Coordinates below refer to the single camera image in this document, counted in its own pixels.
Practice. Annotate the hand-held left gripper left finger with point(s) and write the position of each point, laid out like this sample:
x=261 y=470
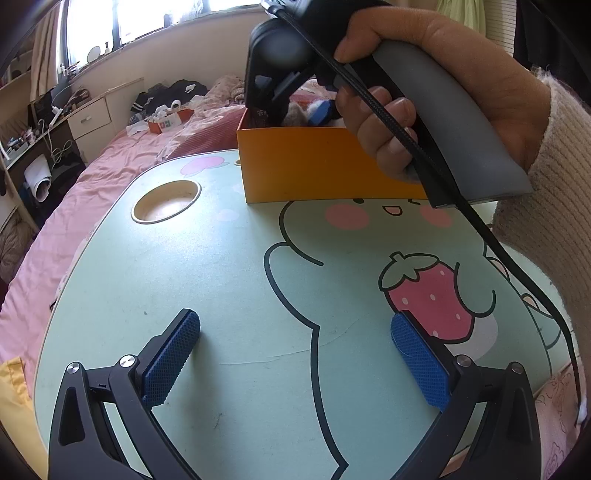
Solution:
x=171 y=360

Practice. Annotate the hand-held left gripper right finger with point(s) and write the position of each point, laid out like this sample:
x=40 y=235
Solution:
x=418 y=360

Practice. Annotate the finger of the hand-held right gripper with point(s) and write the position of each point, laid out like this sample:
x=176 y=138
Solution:
x=322 y=111
x=265 y=99

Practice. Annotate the fuzzy brown plush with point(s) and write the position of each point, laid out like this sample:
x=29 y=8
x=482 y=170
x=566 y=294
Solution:
x=295 y=114

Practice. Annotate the orange cardboard box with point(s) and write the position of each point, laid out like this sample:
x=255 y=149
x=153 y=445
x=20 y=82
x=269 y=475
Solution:
x=314 y=166

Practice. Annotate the person's right forearm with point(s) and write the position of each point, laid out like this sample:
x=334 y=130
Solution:
x=558 y=194

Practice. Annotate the mint green cartoon desktop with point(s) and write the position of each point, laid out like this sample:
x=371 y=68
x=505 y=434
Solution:
x=231 y=277

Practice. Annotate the person's right hand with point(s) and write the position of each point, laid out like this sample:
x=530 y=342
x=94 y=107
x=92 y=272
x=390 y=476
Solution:
x=461 y=60

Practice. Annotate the fluffy pale pink blanket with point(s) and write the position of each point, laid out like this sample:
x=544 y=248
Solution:
x=226 y=88

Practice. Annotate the maroon pillow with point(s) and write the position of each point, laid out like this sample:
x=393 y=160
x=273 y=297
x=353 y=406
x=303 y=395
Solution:
x=203 y=145

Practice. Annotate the black clothes pile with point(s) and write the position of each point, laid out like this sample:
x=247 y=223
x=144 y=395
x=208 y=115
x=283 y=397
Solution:
x=184 y=90

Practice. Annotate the white tape roll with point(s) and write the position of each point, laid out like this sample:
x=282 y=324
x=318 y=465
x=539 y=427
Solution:
x=174 y=105

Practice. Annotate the orange tissue box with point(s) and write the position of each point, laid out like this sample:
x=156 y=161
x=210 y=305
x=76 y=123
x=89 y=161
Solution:
x=167 y=122

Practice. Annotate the green curtain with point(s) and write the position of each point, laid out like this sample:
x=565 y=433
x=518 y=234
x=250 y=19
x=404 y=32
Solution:
x=461 y=14

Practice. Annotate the black hanging clothes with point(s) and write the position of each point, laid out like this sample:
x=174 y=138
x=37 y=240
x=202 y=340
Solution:
x=554 y=37

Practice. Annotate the window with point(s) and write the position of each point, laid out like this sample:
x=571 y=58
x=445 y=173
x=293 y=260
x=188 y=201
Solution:
x=152 y=18

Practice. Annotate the yellow cloth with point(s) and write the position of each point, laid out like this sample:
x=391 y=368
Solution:
x=18 y=406

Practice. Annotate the beige desk with drawers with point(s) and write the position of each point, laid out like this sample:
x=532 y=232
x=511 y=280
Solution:
x=92 y=117

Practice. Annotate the round white mirror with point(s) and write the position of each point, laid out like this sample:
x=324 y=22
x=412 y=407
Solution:
x=94 y=54

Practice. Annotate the beige curtain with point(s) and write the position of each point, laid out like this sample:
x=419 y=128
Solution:
x=48 y=46

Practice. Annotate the white paper roll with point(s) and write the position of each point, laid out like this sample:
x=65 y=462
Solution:
x=38 y=177

